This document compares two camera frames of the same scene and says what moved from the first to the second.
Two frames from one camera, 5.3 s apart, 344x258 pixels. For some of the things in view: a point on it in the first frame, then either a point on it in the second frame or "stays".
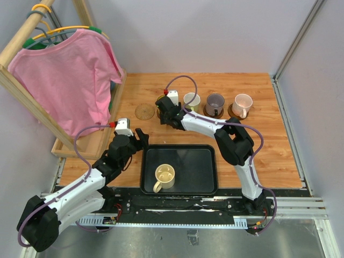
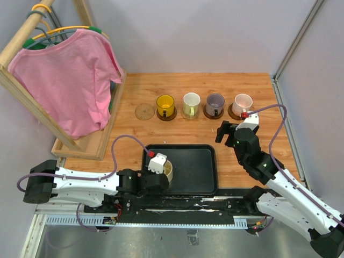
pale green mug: x=194 y=105 stays
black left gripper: x=143 y=143 → x=147 y=171
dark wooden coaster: x=214 y=116 stays
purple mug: x=214 y=104 stays
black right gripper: x=163 y=119 → x=224 y=129
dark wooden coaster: x=230 y=110 stays
